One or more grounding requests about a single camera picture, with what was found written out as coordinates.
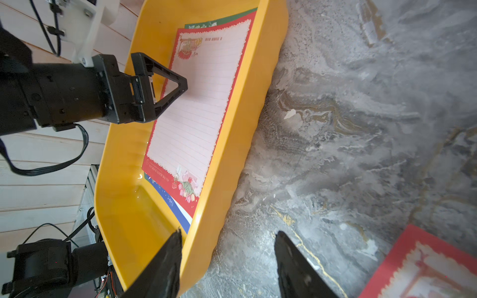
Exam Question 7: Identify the stack of coloured stationery paper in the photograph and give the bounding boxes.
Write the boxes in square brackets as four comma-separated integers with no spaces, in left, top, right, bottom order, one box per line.
[143,7,258,235]

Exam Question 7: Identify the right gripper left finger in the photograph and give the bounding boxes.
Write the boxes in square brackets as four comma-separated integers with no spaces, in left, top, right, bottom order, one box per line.
[122,230,182,298]

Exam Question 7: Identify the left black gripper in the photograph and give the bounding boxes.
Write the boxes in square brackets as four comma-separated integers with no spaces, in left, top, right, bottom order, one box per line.
[1,29,188,135]

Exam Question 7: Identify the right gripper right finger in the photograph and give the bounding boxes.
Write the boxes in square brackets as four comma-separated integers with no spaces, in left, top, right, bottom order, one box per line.
[274,231,337,298]

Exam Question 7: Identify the red-bordered stationery paper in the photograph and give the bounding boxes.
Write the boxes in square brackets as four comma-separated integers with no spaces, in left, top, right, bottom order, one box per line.
[141,10,258,219]
[360,225,477,298]

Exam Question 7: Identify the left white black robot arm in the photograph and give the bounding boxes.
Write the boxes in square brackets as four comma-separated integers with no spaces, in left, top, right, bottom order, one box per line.
[1,30,188,298]

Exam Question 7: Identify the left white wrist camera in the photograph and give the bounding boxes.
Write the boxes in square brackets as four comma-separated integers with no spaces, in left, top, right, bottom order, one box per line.
[48,0,120,68]

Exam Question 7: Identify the yellow plastic storage tray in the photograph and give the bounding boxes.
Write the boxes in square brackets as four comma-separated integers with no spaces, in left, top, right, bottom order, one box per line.
[94,1,288,293]

